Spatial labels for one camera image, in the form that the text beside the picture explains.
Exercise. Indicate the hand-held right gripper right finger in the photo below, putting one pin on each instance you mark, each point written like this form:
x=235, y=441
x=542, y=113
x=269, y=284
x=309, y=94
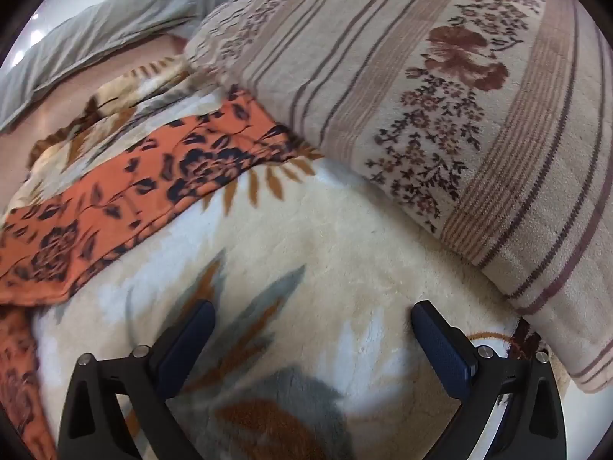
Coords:
x=443, y=350

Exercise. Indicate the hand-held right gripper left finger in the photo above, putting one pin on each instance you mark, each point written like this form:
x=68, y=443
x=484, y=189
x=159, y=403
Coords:
x=184, y=345

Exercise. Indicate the orange floral cloth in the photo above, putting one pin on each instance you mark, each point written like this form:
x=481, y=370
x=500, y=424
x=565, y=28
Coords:
x=110, y=201

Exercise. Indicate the cream leaf-print blanket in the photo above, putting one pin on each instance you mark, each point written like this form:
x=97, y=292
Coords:
x=306, y=278

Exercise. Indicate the beige striped floral pillow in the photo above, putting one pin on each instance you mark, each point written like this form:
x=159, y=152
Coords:
x=431, y=120

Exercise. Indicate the pink bed sheet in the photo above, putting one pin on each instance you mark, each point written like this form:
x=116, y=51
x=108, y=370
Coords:
x=72, y=86

